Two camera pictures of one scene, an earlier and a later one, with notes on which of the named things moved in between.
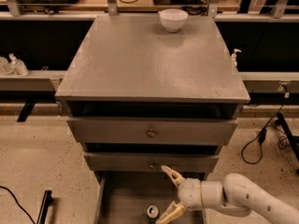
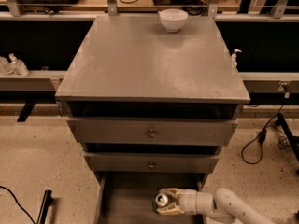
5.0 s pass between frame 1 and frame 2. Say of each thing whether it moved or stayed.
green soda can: moved
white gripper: moved
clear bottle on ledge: stayed
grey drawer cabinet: stayed
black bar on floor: stayed
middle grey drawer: stayed
